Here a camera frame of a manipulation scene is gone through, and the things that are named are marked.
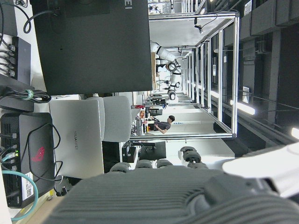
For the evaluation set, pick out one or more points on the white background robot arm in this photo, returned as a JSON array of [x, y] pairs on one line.
[[169, 70]]

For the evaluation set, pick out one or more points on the small black background monitor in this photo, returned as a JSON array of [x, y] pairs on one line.
[[154, 150]]

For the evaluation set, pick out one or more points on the black Huawei monitor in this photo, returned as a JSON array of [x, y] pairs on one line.
[[93, 44]]

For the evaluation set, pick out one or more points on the black mini PC red logo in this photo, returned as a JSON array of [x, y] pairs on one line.
[[35, 149]]

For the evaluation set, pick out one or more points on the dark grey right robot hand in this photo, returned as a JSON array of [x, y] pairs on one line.
[[149, 198]]

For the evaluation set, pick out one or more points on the aluminium frame enclosure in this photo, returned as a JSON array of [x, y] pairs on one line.
[[219, 77]]

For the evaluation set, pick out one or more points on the dark grey USB hub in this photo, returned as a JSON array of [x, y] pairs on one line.
[[22, 60]]

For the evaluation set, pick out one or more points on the silver Huawei laptop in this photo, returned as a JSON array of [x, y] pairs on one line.
[[77, 140]]

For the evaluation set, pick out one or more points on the black camera on frame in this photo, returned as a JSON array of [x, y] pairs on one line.
[[199, 26]]

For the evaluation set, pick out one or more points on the person in dark shirt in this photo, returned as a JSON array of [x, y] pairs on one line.
[[163, 126]]

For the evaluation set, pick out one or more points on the grey office chair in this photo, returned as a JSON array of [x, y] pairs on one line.
[[116, 119]]

